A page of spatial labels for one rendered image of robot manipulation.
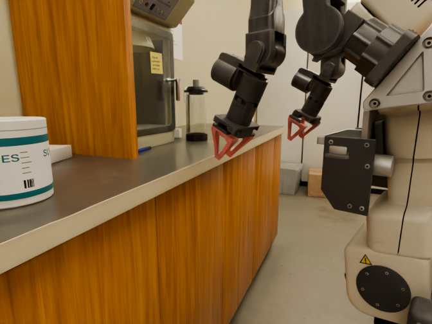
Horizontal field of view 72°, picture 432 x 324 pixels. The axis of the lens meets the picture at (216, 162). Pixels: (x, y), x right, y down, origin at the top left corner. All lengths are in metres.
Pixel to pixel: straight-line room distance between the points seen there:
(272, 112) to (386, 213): 3.40
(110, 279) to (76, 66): 0.68
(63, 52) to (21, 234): 0.75
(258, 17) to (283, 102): 3.39
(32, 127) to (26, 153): 0.05
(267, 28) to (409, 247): 0.51
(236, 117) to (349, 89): 3.32
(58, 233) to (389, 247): 0.63
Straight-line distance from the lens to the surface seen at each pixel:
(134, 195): 0.65
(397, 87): 0.55
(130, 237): 0.72
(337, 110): 3.93
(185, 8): 1.31
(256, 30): 0.64
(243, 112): 0.65
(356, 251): 0.76
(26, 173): 0.61
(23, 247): 0.50
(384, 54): 0.54
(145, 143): 1.17
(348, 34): 0.56
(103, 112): 1.02
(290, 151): 4.03
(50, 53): 1.19
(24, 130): 0.60
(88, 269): 0.64
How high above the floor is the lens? 1.12
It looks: 12 degrees down
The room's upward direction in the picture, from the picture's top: straight up
